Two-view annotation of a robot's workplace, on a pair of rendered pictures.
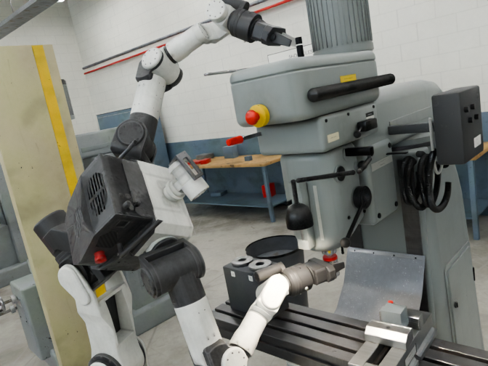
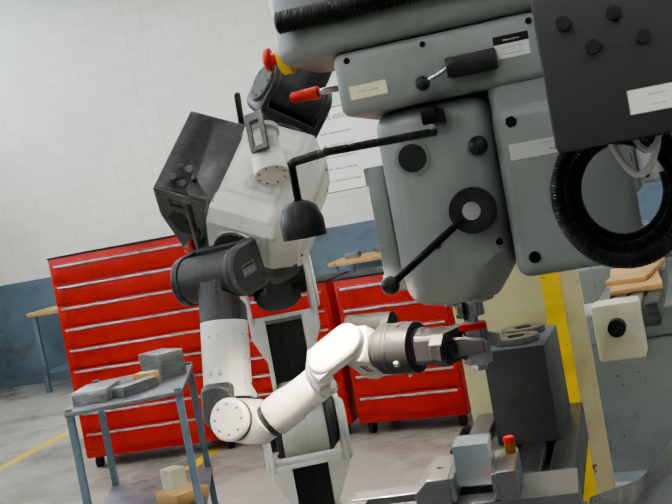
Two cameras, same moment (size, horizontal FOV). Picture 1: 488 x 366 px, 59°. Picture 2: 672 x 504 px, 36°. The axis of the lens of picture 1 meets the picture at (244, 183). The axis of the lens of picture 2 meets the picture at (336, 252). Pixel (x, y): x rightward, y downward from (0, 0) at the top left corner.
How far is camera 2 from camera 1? 1.70 m
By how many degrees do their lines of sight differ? 61
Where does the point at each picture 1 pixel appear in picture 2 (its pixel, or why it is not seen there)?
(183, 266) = (206, 270)
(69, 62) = not seen: outside the picture
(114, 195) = (168, 165)
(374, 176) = (521, 172)
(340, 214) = (414, 235)
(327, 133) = (349, 84)
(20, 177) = not seen: hidden behind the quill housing
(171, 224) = (234, 213)
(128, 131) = (259, 80)
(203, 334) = (207, 366)
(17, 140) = not seen: hidden behind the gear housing
